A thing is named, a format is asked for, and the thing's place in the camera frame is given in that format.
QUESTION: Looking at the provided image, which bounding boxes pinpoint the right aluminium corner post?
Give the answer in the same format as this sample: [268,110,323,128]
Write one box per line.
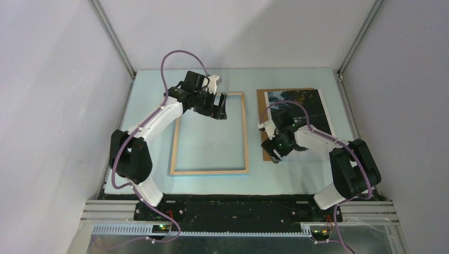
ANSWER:
[337,0,385,80]

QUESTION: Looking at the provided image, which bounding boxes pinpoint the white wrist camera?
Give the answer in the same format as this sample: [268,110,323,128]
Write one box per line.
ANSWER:
[258,120,277,140]
[203,75,222,94]

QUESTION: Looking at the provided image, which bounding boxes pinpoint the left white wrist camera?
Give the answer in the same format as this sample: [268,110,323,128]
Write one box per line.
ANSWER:
[203,75,222,94]

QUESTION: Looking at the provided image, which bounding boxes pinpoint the left aluminium corner post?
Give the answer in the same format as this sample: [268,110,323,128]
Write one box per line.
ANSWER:
[88,0,137,79]

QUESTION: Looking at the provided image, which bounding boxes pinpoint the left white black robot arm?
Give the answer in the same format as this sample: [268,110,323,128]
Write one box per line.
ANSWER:
[109,71,227,221]

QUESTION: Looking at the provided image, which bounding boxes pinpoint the light blue table mat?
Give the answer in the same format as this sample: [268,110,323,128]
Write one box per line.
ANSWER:
[104,68,378,196]

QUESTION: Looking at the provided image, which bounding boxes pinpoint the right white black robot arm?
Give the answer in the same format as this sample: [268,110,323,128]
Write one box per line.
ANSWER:
[258,111,382,221]

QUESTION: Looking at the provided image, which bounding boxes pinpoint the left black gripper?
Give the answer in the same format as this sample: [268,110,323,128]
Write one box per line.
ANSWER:
[194,88,227,120]

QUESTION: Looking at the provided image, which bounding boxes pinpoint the aluminium corner post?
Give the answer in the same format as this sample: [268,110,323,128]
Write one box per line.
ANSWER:
[88,0,137,79]
[337,0,385,80]

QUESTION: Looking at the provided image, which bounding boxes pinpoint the landscape photo print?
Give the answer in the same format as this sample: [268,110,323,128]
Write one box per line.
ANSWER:
[264,89,337,162]

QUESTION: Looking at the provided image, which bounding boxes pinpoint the brown fibreboard backing board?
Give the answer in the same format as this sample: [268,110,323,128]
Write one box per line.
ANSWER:
[256,88,314,162]

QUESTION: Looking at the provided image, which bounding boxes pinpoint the aluminium rail frame front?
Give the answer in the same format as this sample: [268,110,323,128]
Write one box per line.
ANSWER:
[81,199,402,246]

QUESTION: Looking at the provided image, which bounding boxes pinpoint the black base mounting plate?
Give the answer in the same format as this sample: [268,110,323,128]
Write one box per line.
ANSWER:
[133,194,343,233]

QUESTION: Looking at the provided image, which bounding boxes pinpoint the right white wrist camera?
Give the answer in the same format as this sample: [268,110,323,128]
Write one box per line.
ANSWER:
[258,120,277,140]

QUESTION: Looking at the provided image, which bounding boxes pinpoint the light wooden picture frame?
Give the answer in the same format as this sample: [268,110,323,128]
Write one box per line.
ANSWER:
[170,92,249,176]

